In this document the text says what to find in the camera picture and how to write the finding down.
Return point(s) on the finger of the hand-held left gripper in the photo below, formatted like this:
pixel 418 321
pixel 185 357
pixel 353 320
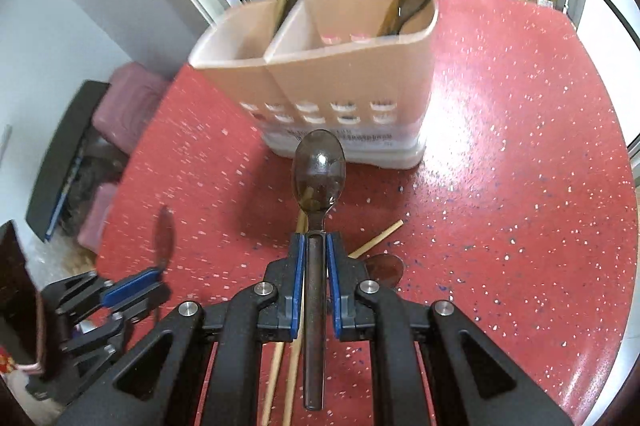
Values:
pixel 147 303
pixel 131 290

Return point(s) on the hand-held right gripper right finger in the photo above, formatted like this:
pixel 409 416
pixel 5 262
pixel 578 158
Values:
pixel 332 286

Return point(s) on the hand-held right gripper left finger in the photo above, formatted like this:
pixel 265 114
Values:
pixel 298 286

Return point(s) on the metal spoon front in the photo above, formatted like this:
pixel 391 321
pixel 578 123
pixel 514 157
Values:
pixel 320 171

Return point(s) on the beige plastic utensil holder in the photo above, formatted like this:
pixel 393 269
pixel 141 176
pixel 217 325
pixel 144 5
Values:
pixel 340 80

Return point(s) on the pink plastic stool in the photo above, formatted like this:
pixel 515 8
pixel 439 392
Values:
pixel 132 105
pixel 97 221

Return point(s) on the dark bag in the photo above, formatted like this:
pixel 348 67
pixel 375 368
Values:
pixel 97 171

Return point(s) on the black flat board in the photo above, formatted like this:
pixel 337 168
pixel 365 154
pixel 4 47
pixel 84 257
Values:
pixel 65 145

